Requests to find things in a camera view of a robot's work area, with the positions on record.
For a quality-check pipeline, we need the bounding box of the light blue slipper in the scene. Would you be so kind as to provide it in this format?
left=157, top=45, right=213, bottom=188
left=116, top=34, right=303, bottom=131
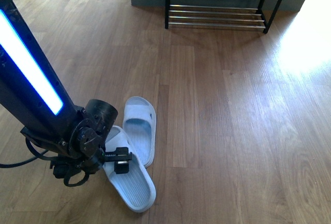
left=123, top=96, right=157, bottom=168
left=103, top=126, right=156, bottom=213

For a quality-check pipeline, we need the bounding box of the black cable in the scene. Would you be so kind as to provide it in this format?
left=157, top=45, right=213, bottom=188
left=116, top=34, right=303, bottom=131
left=0, top=137, right=90, bottom=188

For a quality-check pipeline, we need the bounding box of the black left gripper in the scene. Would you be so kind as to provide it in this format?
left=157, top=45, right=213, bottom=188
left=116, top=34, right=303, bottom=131
left=53, top=145, right=132, bottom=180

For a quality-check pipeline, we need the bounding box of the black metal shoe rack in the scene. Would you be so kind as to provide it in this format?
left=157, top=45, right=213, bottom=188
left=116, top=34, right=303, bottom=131
left=164, top=0, right=282, bottom=34

